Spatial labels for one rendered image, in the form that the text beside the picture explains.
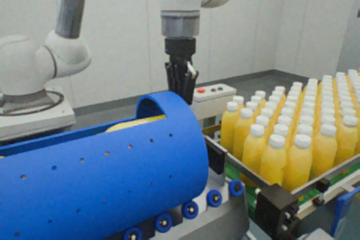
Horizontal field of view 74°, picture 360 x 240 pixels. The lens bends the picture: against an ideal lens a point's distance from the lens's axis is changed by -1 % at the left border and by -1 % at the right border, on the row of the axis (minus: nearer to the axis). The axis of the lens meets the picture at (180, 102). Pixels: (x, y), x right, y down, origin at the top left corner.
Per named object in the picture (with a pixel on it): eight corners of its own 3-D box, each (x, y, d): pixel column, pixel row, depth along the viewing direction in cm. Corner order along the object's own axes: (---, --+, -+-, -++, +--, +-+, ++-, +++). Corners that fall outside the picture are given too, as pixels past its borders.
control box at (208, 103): (184, 111, 105) (184, 89, 101) (220, 103, 114) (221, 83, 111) (197, 120, 97) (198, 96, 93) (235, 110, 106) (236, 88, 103)
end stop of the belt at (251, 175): (196, 137, 94) (196, 131, 93) (198, 137, 95) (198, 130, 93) (281, 205, 62) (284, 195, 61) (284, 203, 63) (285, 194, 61)
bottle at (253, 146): (261, 190, 74) (269, 139, 67) (238, 185, 76) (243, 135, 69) (261, 176, 80) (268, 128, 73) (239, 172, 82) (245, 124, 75)
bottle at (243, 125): (238, 166, 85) (243, 120, 79) (227, 156, 92) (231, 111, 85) (254, 162, 88) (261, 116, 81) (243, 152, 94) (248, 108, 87)
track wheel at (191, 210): (197, 201, 62) (200, 201, 60) (195, 219, 60) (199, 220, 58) (181, 198, 60) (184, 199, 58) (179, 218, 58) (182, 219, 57)
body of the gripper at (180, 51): (203, 38, 54) (202, 77, 58) (184, 34, 61) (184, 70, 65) (175, 40, 51) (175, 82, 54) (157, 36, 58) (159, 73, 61)
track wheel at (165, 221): (171, 212, 58) (174, 213, 56) (169, 233, 56) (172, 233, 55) (153, 210, 57) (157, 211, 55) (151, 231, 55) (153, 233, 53)
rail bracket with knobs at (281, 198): (247, 216, 65) (251, 186, 61) (265, 205, 68) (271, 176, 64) (277, 245, 57) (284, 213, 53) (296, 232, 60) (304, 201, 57)
